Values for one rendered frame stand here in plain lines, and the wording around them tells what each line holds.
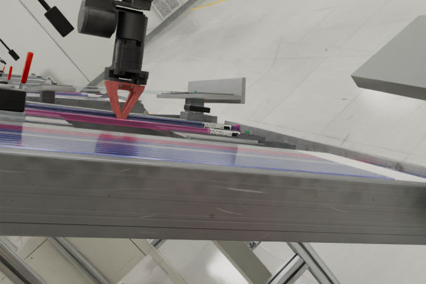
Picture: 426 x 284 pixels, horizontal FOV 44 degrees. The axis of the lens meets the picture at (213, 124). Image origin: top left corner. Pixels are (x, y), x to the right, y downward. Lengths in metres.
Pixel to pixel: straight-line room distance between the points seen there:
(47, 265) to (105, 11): 1.18
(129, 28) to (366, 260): 1.10
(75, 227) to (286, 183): 0.18
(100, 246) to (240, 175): 1.56
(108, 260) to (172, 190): 1.58
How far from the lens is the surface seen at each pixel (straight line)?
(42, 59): 8.51
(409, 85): 1.15
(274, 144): 0.88
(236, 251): 1.51
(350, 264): 1.78
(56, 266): 1.98
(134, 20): 1.00
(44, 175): 0.41
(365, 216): 0.53
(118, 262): 2.02
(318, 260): 1.41
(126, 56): 1.00
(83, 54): 8.58
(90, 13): 0.98
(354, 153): 0.77
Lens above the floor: 1.12
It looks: 19 degrees down
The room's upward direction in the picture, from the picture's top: 38 degrees counter-clockwise
